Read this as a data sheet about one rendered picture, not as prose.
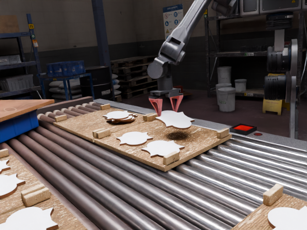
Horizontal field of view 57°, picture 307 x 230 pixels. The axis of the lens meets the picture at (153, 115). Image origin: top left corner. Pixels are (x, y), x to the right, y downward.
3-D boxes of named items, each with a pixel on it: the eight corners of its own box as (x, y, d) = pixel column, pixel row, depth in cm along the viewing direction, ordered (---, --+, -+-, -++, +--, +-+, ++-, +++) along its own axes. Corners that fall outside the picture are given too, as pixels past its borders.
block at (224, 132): (225, 133, 105) (225, 127, 104) (230, 134, 104) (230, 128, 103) (216, 138, 101) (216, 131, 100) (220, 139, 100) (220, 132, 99)
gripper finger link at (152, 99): (175, 115, 107) (173, 91, 105) (159, 119, 103) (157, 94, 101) (165, 113, 112) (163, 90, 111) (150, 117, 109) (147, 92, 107)
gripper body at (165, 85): (181, 93, 107) (180, 73, 106) (159, 97, 102) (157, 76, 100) (171, 91, 113) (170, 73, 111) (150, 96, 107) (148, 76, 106)
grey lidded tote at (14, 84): (25, 86, 536) (22, 74, 530) (36, 86, 515) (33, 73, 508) (-1, 91, 497) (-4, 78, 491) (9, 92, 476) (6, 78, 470)
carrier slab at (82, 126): (110, 109, 166) (110, 107, 165) (156, 120, 135) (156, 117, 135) (53, 125, 144) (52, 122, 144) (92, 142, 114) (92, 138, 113)
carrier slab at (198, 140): (158, 121, 135) (157, 117, 134) (232, 138, 105) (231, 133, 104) (94, 143, 113) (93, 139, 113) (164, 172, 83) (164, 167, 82)
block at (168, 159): (176, 158, 88) (175, 149, 88) (180, 159, 87) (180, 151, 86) (162, 164, 85) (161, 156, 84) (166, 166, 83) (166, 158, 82)
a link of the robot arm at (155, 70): (187, 51, 103) (166, 41, 104) (178, 52, 92) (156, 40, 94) (172, 80, 107) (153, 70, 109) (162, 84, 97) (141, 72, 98)
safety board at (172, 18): (165, 45, 704) (162, 7, 680) (185, 44, 663) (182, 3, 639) (165, 45, 702) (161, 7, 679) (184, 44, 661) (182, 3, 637)
